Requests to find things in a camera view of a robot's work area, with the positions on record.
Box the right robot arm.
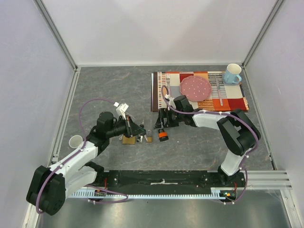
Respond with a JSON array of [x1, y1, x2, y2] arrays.
[[155, 95, 261, 187]]

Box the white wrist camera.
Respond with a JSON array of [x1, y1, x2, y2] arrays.
[[165, 94, 175, 106], [114, 102, 129, 120]]

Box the light blue cable duct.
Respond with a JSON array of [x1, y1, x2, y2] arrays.
[[70, 188, 236, 200]]

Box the orange black padlock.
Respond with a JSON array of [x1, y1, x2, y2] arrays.
[[158, 128, 169, 142]]

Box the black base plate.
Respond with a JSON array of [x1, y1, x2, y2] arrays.
[[93, 170, 246, 195]]

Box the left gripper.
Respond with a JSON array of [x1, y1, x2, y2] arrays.
[[107, 115, 145, 138]]

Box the pink handled knife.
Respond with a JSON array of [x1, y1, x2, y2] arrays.
[[215, 76, 223, 106]]

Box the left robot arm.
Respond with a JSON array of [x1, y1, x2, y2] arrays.
[[26, 112, 146, 215]]

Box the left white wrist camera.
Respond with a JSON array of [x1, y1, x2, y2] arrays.
[[114, 102, 129, 120]]

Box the large brass padlock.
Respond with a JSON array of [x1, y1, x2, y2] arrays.
[[119, 135, 136, 145]]

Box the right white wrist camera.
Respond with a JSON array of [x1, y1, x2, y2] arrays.
[[165, 94, 175, 106]]

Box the pink dotted plate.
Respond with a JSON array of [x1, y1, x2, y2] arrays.
[[180, 76, 212, 102]]

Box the light blue mug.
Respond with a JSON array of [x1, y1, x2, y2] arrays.
[[223, 64, 242, 85]]

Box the pink handled fork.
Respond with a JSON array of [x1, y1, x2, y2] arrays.
[[166, 73, 171, 95]]

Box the small brass padlock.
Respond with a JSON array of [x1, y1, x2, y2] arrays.
[[146, 130, 153, 143]]

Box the grey printed mug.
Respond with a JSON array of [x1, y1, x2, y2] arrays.
[[68, 135, 84, 149]]

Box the colourful patchwork placemat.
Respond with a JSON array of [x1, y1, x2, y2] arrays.
[[151, 71, 249, 112]]

